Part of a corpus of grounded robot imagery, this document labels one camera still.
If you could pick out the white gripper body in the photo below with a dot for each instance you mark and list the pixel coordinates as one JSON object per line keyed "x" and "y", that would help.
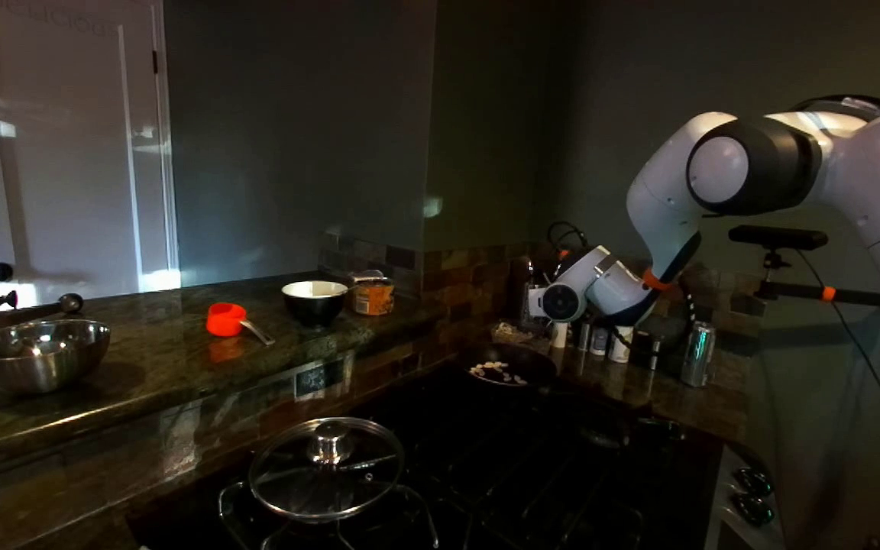
{"x": 559, "y": 301}

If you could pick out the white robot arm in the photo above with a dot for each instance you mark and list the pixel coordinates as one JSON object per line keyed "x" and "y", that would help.
{"x": 718, "y": 162}

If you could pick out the small pan with pellets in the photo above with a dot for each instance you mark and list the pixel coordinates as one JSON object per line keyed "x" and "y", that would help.
{"x": 497, "y": 373}

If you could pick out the white spice jar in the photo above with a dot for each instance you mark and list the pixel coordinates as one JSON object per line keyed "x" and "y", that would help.
{"x": 620, "y": 346}

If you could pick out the silver metal can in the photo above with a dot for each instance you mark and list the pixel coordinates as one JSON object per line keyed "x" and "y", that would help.
{"x": 697, "y": 355}

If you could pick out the black stove top grates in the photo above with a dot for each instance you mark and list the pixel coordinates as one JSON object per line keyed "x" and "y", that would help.
{"x": 549, "y": 465}

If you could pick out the small orange labelled container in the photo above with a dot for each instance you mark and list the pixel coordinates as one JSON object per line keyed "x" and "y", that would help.
{"x": 370, "y": 294}

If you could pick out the dark bowl white inside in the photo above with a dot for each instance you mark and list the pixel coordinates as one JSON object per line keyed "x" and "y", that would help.
{"x": 313, "y": 302}

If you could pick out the black stove knobs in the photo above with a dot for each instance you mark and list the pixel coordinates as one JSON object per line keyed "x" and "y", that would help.
{"x": 753, "y": 497}

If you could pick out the glass pot lid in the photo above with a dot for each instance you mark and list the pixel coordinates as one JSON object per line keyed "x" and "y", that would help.
{"x": 329, "y": 468}

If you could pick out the red measuring cup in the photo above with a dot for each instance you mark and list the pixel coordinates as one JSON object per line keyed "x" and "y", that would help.
{"x": 229, "y": 319}

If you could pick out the stainless steel mixing bowl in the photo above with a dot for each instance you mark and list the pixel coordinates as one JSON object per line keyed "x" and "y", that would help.
{"x": 48, "y": 355}

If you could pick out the black camera tripod stand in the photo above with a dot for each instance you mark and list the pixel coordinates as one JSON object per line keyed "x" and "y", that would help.
{"x": 775, "y": 241}

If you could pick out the black door handle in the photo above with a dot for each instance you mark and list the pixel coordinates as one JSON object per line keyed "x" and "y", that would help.
{"x": 8, "y": 271}

